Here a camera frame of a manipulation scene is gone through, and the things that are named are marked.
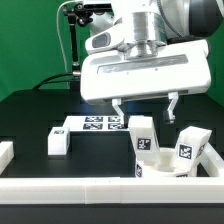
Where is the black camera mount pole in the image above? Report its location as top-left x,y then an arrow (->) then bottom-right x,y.
63,3 -> 92,88

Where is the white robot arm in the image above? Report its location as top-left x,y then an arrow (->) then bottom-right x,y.
80,0 -> 224,123

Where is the black cable bundle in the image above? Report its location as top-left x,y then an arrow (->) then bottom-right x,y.
32,72 -> 75,90

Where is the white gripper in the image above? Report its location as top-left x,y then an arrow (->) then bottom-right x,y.
80,32 -> 211,128

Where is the white left fence rail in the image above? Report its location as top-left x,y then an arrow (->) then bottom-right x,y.
0,141 -> 14,175

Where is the white front fence rail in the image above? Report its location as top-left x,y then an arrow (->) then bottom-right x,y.
0,177 -> 224,204

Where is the white overhead camera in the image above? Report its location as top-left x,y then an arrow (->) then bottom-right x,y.
83,0 -> 112,10

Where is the white paper marker sheet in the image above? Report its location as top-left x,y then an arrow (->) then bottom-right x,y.
63,115 -> 128,132

